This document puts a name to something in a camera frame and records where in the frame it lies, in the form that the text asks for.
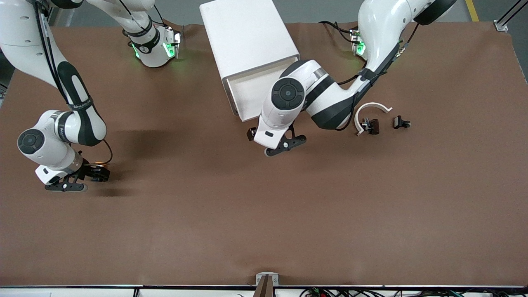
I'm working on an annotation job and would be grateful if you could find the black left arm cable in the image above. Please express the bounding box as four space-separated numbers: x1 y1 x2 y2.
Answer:
336 23 419 130

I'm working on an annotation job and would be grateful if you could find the brown table mat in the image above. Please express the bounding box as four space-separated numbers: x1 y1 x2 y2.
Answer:
0 21 528 287

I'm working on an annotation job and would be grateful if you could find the black base cable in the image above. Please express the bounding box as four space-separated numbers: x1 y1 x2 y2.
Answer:
138 3 165 27
319 20 356 42

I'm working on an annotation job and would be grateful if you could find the aluminium frame profile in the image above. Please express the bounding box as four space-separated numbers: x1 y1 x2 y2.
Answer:
495 0 528 33

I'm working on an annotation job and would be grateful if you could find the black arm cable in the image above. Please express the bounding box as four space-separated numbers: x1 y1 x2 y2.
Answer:
35 0 113 165
336 23 419 130

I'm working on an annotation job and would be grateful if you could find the white curved plastic ring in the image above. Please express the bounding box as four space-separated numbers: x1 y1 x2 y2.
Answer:
354 102 393 137

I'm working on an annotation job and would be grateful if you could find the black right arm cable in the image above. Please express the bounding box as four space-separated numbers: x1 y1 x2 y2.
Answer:
35 0 113 165

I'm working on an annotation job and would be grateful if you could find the tangled black cable bundle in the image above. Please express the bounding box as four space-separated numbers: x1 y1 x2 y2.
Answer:
299 288 528 297

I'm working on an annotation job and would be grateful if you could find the silver arm base connector block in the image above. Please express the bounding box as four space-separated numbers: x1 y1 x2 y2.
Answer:
164 27 182 58
351 28 367 56

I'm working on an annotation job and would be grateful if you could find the grey metal bracket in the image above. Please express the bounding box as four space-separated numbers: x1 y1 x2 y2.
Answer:
256 272 279 286

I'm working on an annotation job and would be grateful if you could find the white table edge rail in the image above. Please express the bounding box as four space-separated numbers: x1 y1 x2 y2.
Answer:
0 284 528 297

